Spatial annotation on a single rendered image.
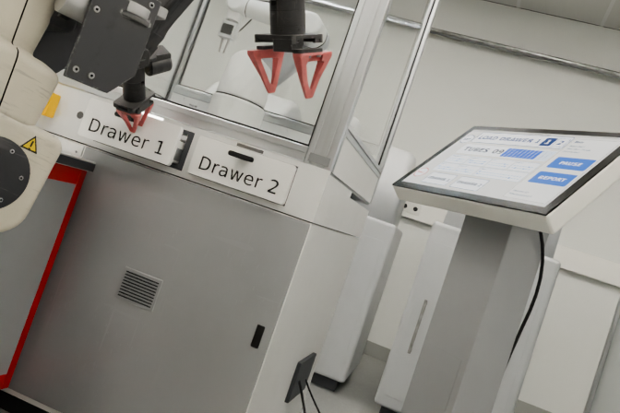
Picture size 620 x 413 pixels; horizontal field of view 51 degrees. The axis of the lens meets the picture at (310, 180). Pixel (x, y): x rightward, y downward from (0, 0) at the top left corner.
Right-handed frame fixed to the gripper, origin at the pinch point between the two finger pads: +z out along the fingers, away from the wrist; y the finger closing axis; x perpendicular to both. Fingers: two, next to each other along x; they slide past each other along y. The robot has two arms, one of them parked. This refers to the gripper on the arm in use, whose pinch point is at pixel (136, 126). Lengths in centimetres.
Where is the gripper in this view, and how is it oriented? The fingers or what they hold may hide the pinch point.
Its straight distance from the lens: 181.3
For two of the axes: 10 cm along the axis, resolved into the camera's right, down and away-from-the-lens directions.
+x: -9.2, -3.1, 2.3
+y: 3.7, -5.3, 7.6
